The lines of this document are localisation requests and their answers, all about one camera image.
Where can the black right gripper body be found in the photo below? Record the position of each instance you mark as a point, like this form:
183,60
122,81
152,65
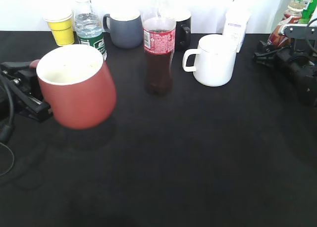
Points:
299,67

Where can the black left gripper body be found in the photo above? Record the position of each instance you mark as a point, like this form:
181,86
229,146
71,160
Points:
24,85

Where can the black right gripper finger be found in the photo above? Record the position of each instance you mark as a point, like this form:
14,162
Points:
267,55

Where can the red ceramic mug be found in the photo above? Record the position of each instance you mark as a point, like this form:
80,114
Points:
77,83

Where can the white ceramic mug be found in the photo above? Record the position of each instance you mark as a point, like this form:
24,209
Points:
212,62

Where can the green sprite bottle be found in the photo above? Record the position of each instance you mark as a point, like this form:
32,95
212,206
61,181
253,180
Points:
309,8

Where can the black mug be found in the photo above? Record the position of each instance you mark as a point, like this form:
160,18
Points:
183,29

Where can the grey blue mug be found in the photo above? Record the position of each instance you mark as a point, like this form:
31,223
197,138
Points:
125,28

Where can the white milk carton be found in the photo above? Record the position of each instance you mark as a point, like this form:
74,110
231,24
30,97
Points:
236,20

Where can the yellow paper cup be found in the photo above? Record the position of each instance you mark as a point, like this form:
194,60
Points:
60,23

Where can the clear water bottle green label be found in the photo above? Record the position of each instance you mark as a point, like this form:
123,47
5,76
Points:
88,26

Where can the cola bottle red label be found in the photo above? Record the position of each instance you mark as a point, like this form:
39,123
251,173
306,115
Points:
159,29

